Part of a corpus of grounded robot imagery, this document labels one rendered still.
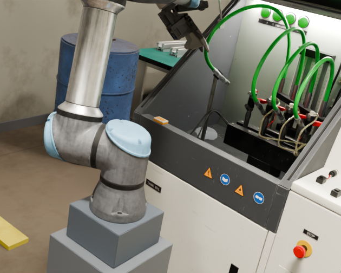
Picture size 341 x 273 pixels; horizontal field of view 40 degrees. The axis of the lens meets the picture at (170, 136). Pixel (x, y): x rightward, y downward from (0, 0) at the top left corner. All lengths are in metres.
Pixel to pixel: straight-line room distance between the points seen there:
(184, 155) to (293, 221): 0.46
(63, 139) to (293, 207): 0.72
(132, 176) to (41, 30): 2.81
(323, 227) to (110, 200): 0.63
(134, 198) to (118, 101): 2.16
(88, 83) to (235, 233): 0.76
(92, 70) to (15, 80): 2.70
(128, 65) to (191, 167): 1.71
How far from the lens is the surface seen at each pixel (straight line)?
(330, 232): 1.43
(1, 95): 3.79
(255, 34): 2.08
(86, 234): 1.23
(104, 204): 1.18
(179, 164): 1.69
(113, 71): 3.20
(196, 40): 1.66
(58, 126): 1.17
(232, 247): 1.64
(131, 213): 1.18
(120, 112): 3.35
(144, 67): 4.06
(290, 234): 1.50
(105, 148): 1.13
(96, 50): 1.15
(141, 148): 1.12
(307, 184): 1.45
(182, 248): 1.80
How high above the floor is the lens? 1.55
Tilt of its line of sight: 22 degrees down
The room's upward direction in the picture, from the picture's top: 11 degrees clockwise
